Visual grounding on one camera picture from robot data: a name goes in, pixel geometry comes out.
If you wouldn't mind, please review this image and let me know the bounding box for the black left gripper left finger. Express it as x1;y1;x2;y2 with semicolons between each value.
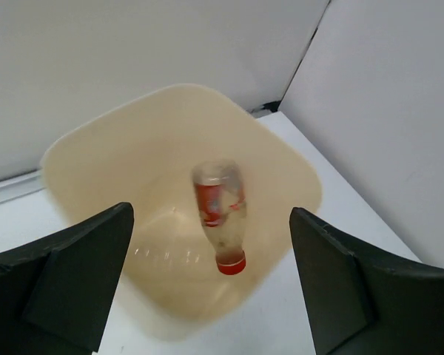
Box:
0;202;134;354

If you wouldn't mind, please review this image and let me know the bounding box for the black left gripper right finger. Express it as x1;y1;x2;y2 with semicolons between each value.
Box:
289;208;444;354

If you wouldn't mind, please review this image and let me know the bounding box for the red label bottle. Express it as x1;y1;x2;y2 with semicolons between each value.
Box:
192;159;247;276

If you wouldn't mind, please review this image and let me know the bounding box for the beige plastic bin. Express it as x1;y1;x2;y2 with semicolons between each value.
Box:
41;84;323;341

